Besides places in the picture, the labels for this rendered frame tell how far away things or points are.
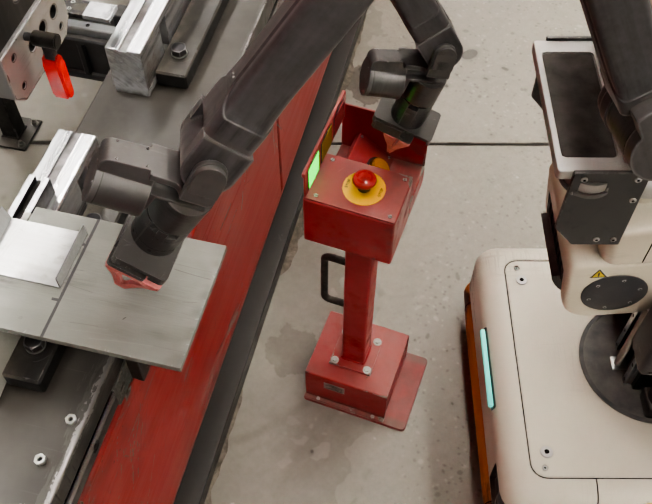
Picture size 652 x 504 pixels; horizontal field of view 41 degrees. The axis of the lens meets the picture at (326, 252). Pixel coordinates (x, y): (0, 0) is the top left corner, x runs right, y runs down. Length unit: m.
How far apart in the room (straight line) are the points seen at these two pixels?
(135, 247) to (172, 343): 0.14
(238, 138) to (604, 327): 1.28
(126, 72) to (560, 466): 1.09
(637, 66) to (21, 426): 0.84
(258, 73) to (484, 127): 1.87
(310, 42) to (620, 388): 1.29
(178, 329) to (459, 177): 1.56
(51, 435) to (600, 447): 1.09
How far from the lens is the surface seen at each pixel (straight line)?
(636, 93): 0.92
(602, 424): 1.87
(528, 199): 2.50
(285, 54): 0.80
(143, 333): 1.07
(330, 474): 2.04
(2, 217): 1.20
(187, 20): 1.57
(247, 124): 0.84
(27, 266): 1.16
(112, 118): 1.47
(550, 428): 1.84
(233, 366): 2.11
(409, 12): 1.29
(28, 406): 1.21
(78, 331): 1.09
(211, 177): 0.86
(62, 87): 1.09
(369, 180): 1.43
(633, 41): 0.89
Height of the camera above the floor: 1.92
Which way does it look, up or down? 55 degrees down
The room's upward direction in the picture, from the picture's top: straight up
